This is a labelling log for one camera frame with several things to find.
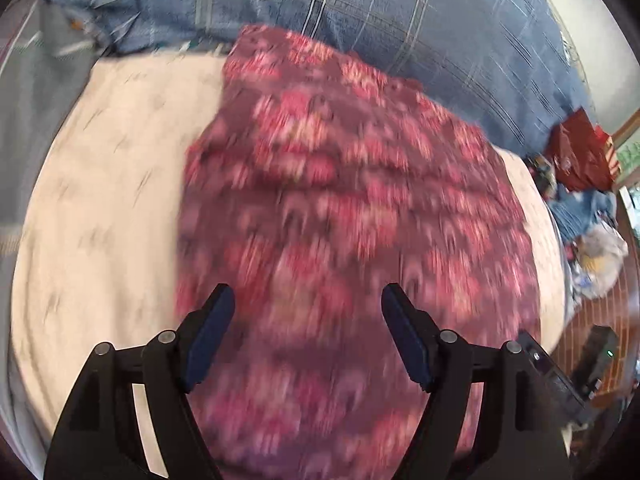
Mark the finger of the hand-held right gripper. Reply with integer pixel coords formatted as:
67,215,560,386
516,331,567,387

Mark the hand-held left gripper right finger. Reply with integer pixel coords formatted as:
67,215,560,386
381,283,573,480

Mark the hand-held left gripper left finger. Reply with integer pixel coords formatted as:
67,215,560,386
44,283,236,480

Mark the purple pink floral garment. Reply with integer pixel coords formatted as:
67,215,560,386
175,24,543,480

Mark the blue clothes pile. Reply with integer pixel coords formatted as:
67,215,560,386
547,187,618,246

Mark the white plastic bag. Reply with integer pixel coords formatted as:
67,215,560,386
575,222,630,298

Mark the cream leaf-print cloth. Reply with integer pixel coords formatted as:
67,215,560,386
10,55,568,480

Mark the red bag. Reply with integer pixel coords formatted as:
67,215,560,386
545,108,616,192

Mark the blue striped blanket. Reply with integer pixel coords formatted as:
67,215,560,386
37,0,596,158

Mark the wooden window frame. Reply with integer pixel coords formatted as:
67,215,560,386
609,110,640,241

